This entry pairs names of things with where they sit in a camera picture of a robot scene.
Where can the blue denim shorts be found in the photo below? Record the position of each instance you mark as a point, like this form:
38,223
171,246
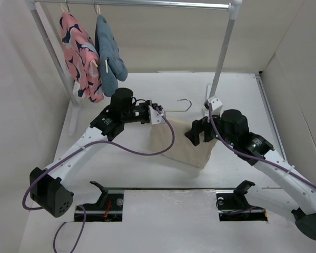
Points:
117,70

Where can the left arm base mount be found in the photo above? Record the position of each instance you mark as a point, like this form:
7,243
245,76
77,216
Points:
107,208

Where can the beige trousers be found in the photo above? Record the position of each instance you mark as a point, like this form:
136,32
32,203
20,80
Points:
182,150

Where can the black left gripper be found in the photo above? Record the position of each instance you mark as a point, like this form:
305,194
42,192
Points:
147,106

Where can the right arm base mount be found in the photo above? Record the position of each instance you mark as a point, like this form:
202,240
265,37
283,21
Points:
233,206

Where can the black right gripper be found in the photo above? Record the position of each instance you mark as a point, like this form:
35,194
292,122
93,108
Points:
203,124

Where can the pink patterned shorts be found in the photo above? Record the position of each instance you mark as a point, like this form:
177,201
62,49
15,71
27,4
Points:
89,80

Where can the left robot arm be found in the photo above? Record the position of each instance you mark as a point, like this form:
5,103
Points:
50,187

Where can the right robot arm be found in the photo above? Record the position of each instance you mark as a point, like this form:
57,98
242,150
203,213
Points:
231,128

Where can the wooden hanger with pink shorts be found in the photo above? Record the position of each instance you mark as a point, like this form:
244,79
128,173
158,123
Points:
77,45

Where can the wooden hanger with denim shorts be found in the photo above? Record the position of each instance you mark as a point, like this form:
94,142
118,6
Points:
98,38

